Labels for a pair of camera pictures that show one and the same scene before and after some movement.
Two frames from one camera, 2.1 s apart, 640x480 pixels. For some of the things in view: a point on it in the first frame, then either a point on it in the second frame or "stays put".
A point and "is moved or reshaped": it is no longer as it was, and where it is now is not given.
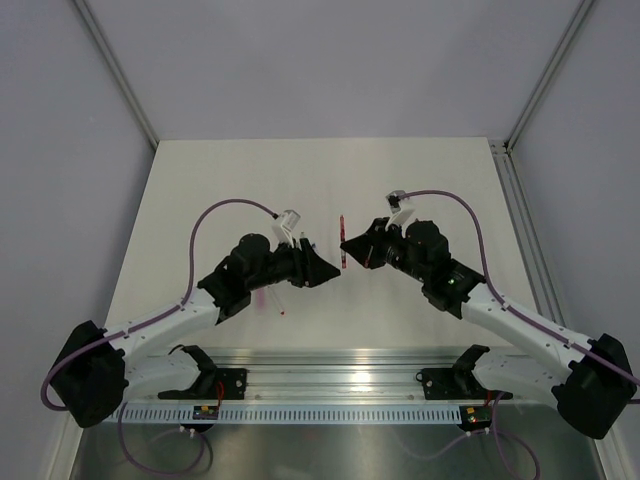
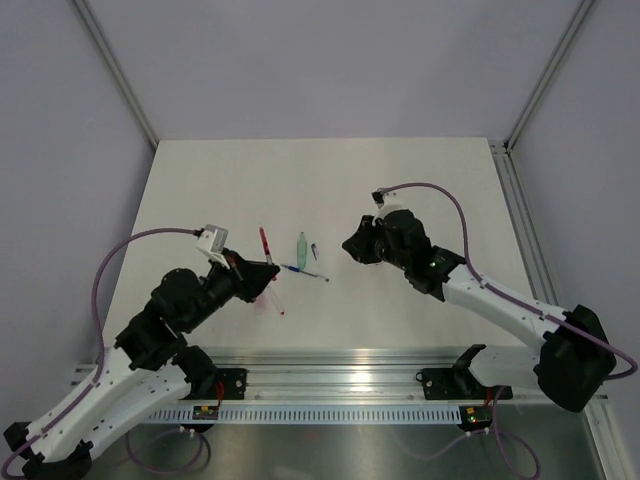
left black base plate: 211,383 stays put
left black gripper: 309,269 → 256,276
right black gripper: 367,247 stays put
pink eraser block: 260,300 stays put
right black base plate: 459,382 stays put
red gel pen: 342,240 is moved or reshaped
